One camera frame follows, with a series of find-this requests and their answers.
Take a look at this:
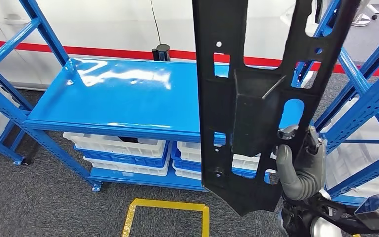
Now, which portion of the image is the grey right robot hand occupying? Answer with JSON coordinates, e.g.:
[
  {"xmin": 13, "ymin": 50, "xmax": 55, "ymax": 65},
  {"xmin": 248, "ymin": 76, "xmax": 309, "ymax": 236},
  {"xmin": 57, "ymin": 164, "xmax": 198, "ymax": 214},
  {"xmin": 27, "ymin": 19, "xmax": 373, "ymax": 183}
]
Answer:
[{"xmin": 276, "ymin": 125, "xmax": 328, "ymax": 202}]

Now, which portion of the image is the long black plastic part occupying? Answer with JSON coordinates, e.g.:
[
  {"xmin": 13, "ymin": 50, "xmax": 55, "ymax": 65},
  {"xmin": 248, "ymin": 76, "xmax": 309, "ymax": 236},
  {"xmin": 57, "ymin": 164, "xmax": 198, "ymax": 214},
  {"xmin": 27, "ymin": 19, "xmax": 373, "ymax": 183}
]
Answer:
[{"xmin": 192, "ymin": 0, "xmax": 362, "ymax": 217}]

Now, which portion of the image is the blue plastic crate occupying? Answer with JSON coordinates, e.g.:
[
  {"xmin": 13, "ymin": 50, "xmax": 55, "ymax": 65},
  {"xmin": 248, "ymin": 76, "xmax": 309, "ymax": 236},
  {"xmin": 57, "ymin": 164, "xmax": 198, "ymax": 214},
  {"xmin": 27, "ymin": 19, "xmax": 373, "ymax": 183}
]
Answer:
[
  {"xmin": 74, "ymin": 144, "xmax": 171, "ymax": 168},
  {"xmin": 171, "ymin": 144, "xmax": 270, "ymax": 184}
]

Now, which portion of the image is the white chair base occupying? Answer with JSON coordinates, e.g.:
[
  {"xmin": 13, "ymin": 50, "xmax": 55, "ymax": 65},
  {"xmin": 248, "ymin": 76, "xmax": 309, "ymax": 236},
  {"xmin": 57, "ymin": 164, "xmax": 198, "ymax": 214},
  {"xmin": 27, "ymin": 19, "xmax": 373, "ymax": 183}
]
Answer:
[{"xmin": 351, "ymin": 0, "xmax": 379, "ymax": 27}]

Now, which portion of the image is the white vehicle body red stripe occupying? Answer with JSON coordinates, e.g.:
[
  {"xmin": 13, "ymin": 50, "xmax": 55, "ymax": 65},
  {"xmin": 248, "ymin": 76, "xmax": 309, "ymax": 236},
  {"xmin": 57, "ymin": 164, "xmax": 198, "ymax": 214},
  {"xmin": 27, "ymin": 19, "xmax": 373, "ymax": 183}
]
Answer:
[{"xmin": 0, "ymin": 0, "xmax": 379, "ymax": 92}]

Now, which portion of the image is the black cylindrical post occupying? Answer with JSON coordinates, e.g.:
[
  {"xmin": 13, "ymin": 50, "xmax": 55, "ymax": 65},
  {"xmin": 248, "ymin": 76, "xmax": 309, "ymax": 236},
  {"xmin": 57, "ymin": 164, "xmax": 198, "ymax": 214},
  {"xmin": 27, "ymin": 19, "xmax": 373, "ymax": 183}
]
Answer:
[{"xmin": 152, "ymin": 44, "xmax": 171, "ymax": 62}]

